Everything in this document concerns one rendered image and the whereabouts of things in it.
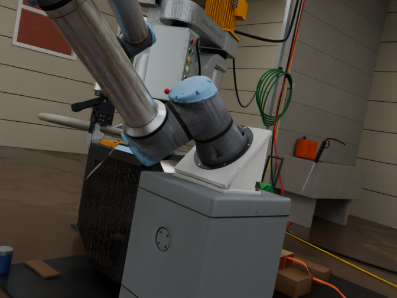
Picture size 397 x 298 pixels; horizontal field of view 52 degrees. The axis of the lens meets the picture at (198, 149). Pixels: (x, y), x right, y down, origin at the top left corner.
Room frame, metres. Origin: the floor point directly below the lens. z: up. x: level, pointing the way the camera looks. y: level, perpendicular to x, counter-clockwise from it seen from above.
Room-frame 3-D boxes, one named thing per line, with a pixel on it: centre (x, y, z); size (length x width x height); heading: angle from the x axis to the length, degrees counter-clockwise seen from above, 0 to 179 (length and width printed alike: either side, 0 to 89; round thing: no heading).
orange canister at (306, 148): (5.78, -1.55, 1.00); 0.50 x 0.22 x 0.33; 132
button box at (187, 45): (2.29, 0.16, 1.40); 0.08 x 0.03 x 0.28; 160
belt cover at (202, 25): (2.72, 0.12, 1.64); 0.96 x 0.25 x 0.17; 160
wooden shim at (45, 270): (2.40, 0.80, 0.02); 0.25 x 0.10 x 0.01; 50
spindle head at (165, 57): (2.47, 0.22, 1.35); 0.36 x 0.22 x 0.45; 160
